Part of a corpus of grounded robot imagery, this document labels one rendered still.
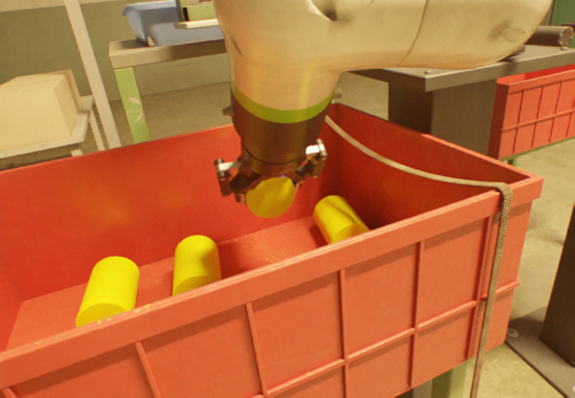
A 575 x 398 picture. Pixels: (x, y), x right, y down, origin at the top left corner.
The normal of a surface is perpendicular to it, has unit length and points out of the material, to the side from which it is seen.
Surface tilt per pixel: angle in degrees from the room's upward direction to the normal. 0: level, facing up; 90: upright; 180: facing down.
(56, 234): 90
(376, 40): 124
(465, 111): 90
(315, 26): 110
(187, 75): 90
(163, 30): 100
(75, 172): 90
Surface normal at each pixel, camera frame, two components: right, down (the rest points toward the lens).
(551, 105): 0.39, 0.36
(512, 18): 0.20, 0.64
